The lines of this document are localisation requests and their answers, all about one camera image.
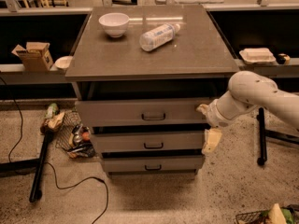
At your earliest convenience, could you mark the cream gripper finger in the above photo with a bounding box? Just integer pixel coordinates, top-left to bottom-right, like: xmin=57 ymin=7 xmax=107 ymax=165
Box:
xmin=202 ymin=128 xmax=222 ymax=155

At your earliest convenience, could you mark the grey top drawer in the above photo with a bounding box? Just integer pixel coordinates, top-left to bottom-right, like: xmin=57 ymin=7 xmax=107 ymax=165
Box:
xmin=75 ymin=98 xmax=209 ymax=127

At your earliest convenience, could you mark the grey drawer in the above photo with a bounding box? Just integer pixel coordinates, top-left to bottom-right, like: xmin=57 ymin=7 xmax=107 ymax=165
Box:
xmin=75 ymin=98 xmax=209 ymax=127
xmin=102 ymin=155 xmax=205 ymax=173
xmin=91 ymin=131 xmax=205 ymax=153

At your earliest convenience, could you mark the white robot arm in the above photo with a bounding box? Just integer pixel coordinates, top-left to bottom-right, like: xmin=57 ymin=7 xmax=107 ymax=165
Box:
xmin=196 ymin=71 xmax=299 ymax=155

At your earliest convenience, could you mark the grey bottom drawer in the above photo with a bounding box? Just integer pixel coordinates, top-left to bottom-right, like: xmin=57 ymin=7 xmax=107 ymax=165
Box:
xmin=102 ymin=155 xmax=205 ymax=173

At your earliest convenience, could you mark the grey drawer cabinet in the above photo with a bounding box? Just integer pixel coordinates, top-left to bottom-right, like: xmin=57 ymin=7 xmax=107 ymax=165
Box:
xmin=66 ymin=6 xmax=238 ymax=164

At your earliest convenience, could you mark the grey middle drawer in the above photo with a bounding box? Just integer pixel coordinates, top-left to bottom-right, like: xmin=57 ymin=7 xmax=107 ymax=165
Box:
xmin=91 ymin=131 xmax=205 ymax=153

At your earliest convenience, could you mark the black metal leg right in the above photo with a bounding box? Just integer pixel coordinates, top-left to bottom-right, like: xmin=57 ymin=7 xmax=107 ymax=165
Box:
xmin=257 ymin=108 xmax=267 ymax=166

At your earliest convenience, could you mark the black metal leg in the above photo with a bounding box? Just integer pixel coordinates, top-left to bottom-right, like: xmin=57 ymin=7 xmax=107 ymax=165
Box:
xmin=29 ymin=133 xmax=53 ymax=203
xmin=257 ymin=108 xmax=267 ymax=166

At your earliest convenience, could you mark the white foam takeout container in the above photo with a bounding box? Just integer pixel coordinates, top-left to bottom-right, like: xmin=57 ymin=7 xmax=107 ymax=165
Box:
xmin=239 ymin=48 xmax=276 ymax=64

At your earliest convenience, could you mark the clear plastic bottle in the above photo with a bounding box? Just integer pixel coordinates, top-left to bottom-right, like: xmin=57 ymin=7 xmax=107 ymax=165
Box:
xmin=139 ymin=23 xmax=180 ymax=51

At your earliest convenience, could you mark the small dark round object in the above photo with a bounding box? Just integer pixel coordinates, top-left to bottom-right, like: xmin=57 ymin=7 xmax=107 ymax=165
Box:
xmin=277 ymin=53 xmax=291 ymax=64

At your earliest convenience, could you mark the white ceramic bowl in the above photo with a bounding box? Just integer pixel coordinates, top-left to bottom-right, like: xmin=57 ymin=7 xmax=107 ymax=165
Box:
xmin=98 ymin=12 xmax=129 ymax=37

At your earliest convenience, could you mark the small white dish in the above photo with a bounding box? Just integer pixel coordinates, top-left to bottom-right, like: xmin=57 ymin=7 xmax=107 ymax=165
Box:
xmin=55 ymin=56 xmax=73 ymax=70

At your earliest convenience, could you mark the green snack bag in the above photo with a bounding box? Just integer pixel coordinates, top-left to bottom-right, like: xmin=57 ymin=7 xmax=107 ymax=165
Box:
xmin=45 ymin=103 xmax=59 ymax=119

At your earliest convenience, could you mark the tan crumpled bag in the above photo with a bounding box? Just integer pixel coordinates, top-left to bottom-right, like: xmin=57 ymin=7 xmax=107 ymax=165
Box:
xmin=40 ymin=112 xmax=65 ymax=133

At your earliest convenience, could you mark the black metal leg left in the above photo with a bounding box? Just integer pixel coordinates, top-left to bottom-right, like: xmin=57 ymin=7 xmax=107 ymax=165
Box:
xmin=29 ymin=133 xmax=53 ymax=203

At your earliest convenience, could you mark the brown cardboard box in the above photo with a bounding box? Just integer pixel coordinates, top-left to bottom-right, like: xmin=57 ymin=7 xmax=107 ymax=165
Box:
xmin=11 ymin=42 xmax=53 ymax=72

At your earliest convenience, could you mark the black top drawer handle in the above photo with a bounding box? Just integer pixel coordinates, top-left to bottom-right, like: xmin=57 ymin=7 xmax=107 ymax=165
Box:
xmin=141 ymin=113 xmax=166 ymax=121

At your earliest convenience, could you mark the wire basket bottom right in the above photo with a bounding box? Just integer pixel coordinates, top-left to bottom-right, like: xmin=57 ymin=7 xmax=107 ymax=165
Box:
xmin=235 ymin=204 xmax=299 ymax=224

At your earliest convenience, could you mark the black wire basket left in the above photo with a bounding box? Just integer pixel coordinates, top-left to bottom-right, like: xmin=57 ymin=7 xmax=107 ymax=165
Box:
xmin=55 ymin=111 xmax=95 ymax=159

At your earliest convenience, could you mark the black floor cable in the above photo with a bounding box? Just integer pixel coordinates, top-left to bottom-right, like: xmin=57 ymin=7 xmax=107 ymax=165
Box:
xmin=0 ymin=76 xmax=109 ymax=224

